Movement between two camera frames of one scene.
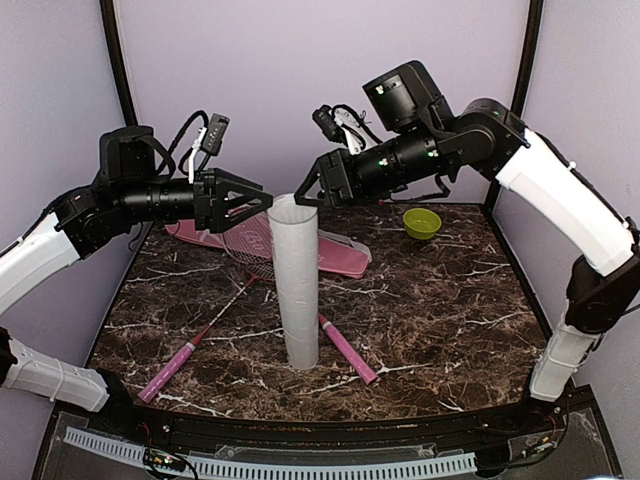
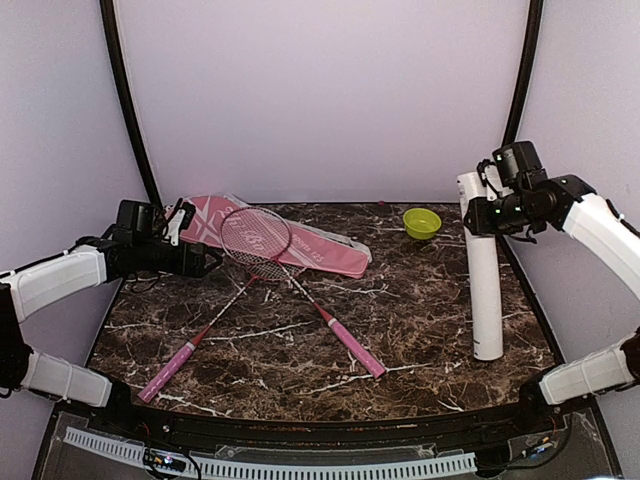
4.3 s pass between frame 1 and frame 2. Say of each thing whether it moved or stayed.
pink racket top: moved
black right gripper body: moved
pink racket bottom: stayed
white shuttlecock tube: moved
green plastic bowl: stayed
